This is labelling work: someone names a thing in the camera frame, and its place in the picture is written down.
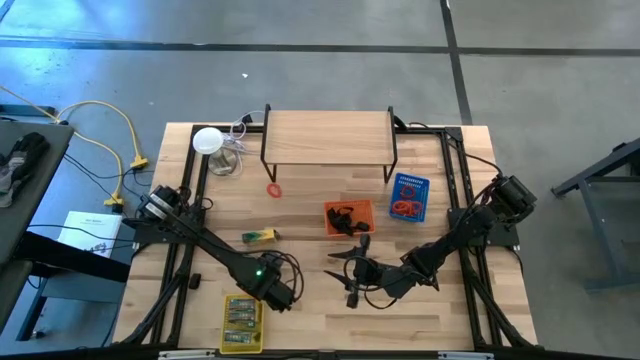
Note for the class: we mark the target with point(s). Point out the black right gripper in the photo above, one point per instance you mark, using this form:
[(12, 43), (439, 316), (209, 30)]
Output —
[(385, 277)]

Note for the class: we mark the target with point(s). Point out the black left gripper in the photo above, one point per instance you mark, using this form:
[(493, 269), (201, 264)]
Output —
[(272, 287)]

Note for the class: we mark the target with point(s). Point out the black elastic band loop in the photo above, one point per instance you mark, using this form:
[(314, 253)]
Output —
[(347, 225), (334, 220), (331, 212)]

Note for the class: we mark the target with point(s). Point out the yellow plastic basket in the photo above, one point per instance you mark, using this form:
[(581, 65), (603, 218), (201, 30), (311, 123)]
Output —
[(225, 350)]

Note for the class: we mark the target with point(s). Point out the blue plastic basket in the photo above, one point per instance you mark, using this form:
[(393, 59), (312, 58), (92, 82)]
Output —
[(417, 182)]

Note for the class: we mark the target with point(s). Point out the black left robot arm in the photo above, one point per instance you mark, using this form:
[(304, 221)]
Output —
[(210, 245)]

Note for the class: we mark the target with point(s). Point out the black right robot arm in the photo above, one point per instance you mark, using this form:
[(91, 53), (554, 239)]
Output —
[(465, 230)]

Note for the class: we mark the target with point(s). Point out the orange plastic basket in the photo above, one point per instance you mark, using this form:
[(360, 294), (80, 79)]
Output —
[(365, 207)]

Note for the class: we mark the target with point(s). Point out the small black block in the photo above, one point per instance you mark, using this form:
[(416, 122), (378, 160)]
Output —
[(194, 281)]

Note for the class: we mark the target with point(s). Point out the wooden shelf riser black legs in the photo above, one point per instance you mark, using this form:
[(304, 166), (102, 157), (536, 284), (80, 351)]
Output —
[(327, 137)]

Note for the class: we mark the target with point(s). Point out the white dome table lamp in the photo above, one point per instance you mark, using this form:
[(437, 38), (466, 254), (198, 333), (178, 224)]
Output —
[(208, 140)]

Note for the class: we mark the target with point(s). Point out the white paper booklet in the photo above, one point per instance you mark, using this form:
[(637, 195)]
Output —
[(95, 220)]

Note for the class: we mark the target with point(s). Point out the dark workbench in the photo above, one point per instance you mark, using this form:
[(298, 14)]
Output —
[(40, 195)]

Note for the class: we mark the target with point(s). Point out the grey black work glove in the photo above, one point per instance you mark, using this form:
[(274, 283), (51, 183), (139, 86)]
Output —
[(22, 160)]

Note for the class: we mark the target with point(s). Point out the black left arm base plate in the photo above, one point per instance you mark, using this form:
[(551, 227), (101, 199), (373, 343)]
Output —
[(150, 235)]

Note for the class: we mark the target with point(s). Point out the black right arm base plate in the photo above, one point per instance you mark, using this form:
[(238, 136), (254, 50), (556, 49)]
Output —
[(505, 232)]

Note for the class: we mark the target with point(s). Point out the dark blue table frame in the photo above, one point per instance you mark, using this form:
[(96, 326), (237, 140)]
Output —
[(600, 167)]

